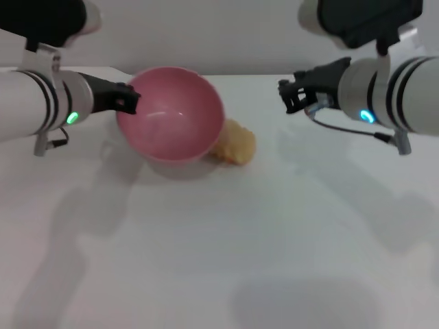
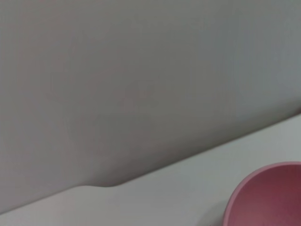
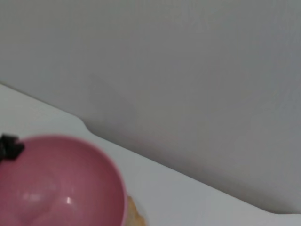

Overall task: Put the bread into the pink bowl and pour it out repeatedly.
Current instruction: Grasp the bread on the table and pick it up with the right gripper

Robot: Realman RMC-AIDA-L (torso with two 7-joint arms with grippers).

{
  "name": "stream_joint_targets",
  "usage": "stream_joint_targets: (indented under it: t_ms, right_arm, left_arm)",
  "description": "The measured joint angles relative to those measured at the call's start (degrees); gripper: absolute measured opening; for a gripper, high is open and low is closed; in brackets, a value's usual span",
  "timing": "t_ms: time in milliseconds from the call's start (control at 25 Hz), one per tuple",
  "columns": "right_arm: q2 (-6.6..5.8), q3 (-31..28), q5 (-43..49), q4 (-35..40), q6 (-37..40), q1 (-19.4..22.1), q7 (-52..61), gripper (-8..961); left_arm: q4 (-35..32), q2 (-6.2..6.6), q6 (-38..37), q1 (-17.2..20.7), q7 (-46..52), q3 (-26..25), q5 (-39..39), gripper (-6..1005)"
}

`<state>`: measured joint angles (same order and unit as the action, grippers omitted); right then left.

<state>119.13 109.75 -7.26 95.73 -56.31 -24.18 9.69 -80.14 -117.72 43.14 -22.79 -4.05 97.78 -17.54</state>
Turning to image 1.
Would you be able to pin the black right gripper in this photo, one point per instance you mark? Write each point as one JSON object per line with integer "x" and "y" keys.
{"x": 322, "y": 82}

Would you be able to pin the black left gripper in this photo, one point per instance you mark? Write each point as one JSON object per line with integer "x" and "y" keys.
{"x": 103, "y": 96}

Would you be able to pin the pink bowl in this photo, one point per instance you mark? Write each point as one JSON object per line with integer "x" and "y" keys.
{"x": 171, "y": 113}

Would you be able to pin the orange ridged bread loaf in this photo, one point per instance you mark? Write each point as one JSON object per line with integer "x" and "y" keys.
{"x": 238, "y": 144}

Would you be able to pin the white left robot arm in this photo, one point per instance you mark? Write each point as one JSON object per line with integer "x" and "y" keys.
{"x": 24, "y": 103}

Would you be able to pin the silver left camera bracket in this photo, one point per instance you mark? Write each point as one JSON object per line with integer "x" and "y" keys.
{"x": 41, "y": 61}

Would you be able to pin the silver camera bracket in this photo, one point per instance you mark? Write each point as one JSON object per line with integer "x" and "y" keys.
{"x": 41, "y": 61}
{"x": 408, "y": 34}

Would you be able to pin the silver right camera bracket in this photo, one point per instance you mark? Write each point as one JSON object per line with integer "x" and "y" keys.
{"x": 408, "y": 34}

